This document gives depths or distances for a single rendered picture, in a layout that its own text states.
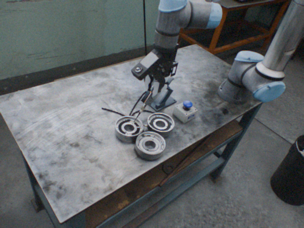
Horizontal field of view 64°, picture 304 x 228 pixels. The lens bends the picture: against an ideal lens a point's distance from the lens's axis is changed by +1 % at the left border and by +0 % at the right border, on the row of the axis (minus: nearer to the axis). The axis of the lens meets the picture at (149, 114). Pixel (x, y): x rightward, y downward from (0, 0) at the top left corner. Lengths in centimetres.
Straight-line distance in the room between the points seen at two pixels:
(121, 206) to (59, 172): 33
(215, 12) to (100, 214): 81
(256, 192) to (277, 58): 121
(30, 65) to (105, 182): 183
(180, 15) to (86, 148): 52
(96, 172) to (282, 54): 78
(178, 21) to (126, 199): 70
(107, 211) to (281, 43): 89
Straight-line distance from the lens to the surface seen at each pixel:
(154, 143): 88
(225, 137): 143
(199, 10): 78
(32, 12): 230
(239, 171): 207
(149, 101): 90
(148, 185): 110
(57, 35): 244
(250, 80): 110
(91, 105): 104
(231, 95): 122
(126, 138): 88
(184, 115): 100
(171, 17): 74
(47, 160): 86
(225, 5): 278
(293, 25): 100
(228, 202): 187
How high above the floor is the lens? 148
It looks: 41 degrees down
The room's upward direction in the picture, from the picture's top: 12 degrees clockwise
